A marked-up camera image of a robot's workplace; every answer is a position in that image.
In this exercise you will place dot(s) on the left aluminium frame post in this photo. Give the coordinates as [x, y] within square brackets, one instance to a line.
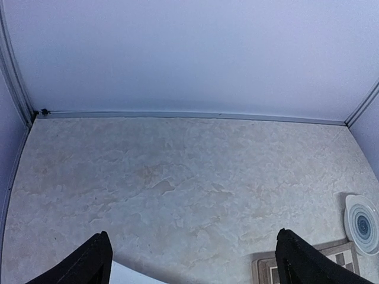
[13, 77]

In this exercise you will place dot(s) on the blue spiral ceramic plate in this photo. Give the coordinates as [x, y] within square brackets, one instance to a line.
[361, 224]

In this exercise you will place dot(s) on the white plastic divided tray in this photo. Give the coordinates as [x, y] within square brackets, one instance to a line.
[123, 275]

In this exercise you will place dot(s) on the wooden chess board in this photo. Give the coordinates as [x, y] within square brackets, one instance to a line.
[341, 252]

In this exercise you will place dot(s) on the rear aluminium frame rail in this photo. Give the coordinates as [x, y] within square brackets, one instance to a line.
[44, 113]

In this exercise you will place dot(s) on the aluminium frame post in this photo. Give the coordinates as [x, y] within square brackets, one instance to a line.
[363, 105]
[13, 77]

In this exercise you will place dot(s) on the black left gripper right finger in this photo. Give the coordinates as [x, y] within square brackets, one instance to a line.
[299, 262]

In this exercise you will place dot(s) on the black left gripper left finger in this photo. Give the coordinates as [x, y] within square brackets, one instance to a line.
[89, 263]

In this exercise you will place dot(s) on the right aluminium frame post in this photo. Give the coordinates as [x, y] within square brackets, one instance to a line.
[363, 105]

